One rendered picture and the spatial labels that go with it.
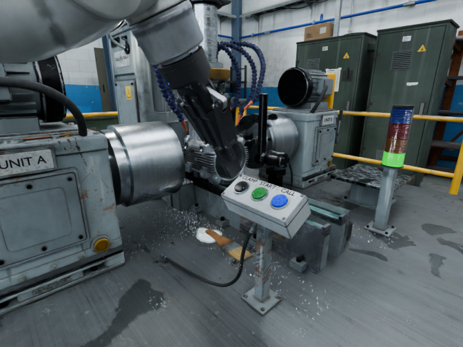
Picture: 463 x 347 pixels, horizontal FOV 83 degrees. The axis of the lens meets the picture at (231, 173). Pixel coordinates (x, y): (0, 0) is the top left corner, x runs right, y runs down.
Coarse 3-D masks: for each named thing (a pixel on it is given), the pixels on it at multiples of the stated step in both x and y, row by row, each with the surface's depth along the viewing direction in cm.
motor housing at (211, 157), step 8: (240, 144) 100; (208, 152) 93; (240, 152) 103; (192, 160) 100; (200, 160) 96; (208, 160) 92; (216, 160) 114; (240, 160) 104; (192, 168) 102; (200, 168) 99; (208, 168) 93; (216, 168) 110; (224, 176) 102; (224, 184) 99
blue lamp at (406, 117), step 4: (392, 108) 80; (396, 108) 78; (400, 108) 78; (392, 112) 80; (396, 112) 78; (400, 112) 78; (404, 112) 77; (408, 112) 77; (412, 112) 77; (392, 116) 80; (396, 116) 79; (400, 116) 78; (404, 116) 77; (408, 116) 77; (412, 116) 78; (392, 120) 80; (396, 120) 79; (400, 120) 78; (404, 120) 78; (408, 120) 78
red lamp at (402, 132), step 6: (390, 126) 81; (396, 126) 79; (402, 126) 78; (408, 126) 78; (390, 132) 81; (396, 132) 80; (402, 132) 79; (408, 132) 79; (396, 138) 80; (402, 138) 79
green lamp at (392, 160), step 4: (384, 152) 84; (388, 152) 83; (384, 156) 84; (388, 156) 82; (392, 156) 82; (396, 156) 81; (400, 156) 81; (404, 156) 82; (384, 160) 84; (388, 160) 83; (392, 160) 82; (396, 160) 81; (400, 160) 81; (384, 164) 84; (388, 164) 83; (392, 164) 82; (396, 164) 82; (400, 164) 82
